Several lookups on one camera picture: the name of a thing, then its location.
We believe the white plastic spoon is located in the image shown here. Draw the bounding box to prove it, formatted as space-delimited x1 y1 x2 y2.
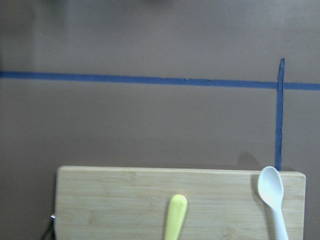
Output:
257 166 289 240

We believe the yellow plastic knife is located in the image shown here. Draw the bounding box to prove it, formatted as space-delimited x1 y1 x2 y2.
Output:
163 194 188 240

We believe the bamboo cutting board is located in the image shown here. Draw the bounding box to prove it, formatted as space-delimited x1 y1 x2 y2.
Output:
54 165 307 240

